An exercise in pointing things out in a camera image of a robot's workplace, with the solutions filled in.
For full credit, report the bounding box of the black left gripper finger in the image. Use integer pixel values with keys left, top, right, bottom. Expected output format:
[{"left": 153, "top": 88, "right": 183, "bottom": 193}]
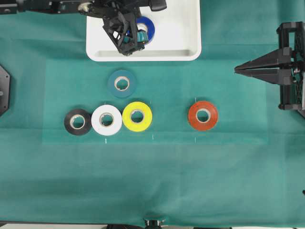
[{"left": 137, "top": 31, "right": 148, "bottom": 44}]

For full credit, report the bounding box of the blue tape roll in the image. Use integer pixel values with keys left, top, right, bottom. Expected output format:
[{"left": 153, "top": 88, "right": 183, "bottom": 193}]
[{"left": 123, "top": 16, "right": 155, "bottom": 45}]

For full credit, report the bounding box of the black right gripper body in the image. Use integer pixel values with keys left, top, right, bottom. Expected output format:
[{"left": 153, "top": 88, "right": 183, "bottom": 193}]
[{"left": 276, "top": 21, "right": 305, "bottom": 110}]

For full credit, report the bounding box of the white tape roll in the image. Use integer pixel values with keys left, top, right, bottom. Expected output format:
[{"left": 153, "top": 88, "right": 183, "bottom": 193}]
[{"left": 91, "top": 104, "right": 122, "bottom": 136}]

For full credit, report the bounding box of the yellow tape roll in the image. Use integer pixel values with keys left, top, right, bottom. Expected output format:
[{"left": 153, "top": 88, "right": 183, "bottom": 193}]
[{"left": 122, "top": 102, "right": 153, "bottom": 132}]

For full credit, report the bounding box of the black bottom camera mount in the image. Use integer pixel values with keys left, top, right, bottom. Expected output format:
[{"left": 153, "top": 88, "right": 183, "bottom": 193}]
[{"left": 143, "top": 218, "right": 166, "bottom": 229}]

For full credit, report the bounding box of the red tape roll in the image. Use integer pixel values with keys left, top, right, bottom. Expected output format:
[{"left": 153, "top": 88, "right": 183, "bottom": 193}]
[{"left": 187, "top": 101, "right": 218, "bottom": 131}]

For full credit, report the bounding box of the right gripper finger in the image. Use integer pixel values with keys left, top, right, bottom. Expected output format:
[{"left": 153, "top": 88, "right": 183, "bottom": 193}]
[
  {"left": 234, "top": 47, "right": 292, "bottom": 72},
  {"left": 234, "top": 68, "right": 292, "bottom": 85}
]

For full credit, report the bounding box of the black tape roll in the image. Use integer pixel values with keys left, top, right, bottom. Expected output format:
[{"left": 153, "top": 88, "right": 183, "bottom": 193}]
[{"left": 64, "top": 109, "right": 92, "bottom": 136}]

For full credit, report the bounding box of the green table cloth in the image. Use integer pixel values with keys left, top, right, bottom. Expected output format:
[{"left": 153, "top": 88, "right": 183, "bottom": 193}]
[{"left": 0, "top": 0, "right": 305, "bottom": 227}]

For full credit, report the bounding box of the teal tape roll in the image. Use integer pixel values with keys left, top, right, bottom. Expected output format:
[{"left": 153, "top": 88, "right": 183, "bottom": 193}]
[{"left": 107, "top": 70, "right": 137, "bottom": 98}]

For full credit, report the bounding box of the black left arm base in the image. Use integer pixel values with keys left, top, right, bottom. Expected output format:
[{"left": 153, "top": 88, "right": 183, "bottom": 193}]
[{"left": 0, "top": 66, "right": 10, "bottom": 116}]

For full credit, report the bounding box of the white plastic case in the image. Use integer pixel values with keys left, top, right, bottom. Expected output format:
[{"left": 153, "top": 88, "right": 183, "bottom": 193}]
[{"left": 86, "top": 0, "right": 202, "bottom": 62}]

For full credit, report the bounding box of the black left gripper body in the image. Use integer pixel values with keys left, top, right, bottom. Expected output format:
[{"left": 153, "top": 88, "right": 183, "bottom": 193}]
[{"left": 103, "top": 11, "right": 145, "bottom": 56}]

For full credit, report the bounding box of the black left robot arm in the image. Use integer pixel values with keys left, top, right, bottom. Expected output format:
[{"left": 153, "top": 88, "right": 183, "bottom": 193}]
[{"left": 0, "top": 0, "right": 167, "bottom": 56}]

